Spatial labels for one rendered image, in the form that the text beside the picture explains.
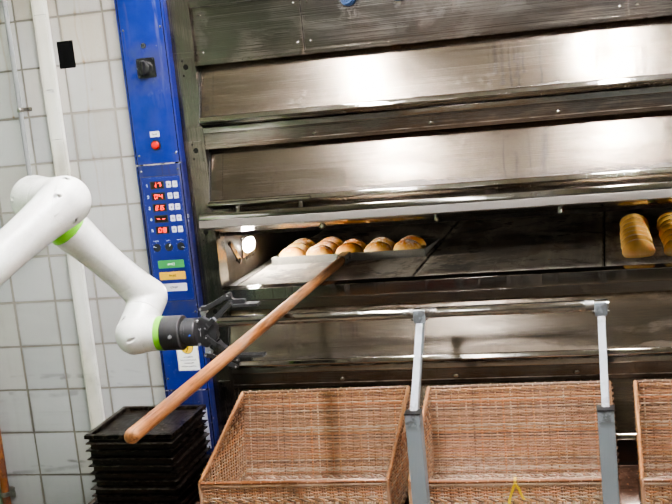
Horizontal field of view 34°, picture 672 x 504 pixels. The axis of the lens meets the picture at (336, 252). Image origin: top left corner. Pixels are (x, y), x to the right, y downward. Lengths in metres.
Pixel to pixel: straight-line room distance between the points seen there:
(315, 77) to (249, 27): 0.26
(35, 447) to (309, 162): 1.41
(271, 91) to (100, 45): 0.58
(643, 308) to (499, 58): 0.85
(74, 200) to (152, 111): 0.87
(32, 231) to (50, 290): 1.13
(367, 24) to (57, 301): 1.38
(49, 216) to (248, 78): 1.00
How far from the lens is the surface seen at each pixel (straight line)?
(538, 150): 3.24
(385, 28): 3.29
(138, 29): 3.48
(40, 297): 3.78
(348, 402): 3.43
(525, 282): 3.30
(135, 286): 2.97
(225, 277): 3.54
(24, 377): 3.89
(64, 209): 2.66
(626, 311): 3.32
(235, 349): 2.63
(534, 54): 3.23
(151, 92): 3.47
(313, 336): 3.45
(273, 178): 3.38
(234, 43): 3.41
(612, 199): 3.10
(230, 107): 3.40
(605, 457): 2.80
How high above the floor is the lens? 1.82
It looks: 9 degrees down
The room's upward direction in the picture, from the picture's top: 6 degrees counter-clockwise
